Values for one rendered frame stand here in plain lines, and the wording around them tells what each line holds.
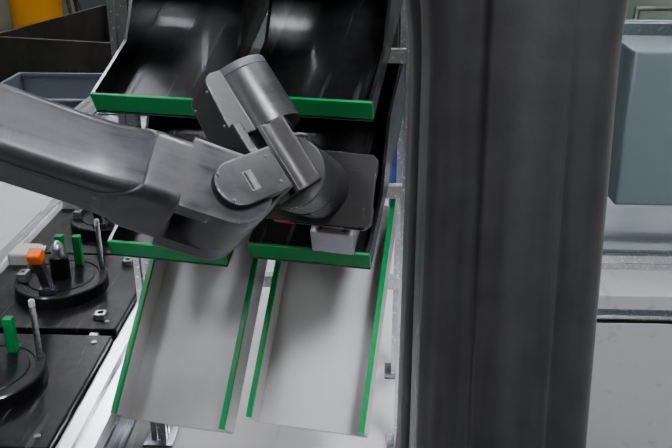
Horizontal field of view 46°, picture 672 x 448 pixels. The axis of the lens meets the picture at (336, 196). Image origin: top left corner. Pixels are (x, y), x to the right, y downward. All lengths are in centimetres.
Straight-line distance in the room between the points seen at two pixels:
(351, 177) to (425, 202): 50
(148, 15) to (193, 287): 32
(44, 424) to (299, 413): 30
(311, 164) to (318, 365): 39
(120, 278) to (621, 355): 93
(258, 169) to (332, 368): 42
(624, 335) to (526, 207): 141
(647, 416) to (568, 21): 155
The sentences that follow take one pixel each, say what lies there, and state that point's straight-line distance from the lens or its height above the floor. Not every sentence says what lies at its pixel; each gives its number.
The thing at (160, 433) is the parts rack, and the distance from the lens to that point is 114.
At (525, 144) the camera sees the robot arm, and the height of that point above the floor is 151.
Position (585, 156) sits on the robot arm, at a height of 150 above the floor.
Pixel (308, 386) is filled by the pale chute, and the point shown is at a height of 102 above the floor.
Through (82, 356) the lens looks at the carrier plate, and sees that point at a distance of 114.
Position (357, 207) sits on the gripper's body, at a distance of 70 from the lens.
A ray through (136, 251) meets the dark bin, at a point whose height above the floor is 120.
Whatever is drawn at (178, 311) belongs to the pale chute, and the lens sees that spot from 99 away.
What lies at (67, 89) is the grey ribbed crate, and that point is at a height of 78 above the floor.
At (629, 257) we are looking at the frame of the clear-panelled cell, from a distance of 164.
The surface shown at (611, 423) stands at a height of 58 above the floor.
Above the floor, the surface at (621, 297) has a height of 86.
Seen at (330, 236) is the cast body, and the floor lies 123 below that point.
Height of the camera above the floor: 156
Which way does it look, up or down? 22 degrees down
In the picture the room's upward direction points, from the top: straight up
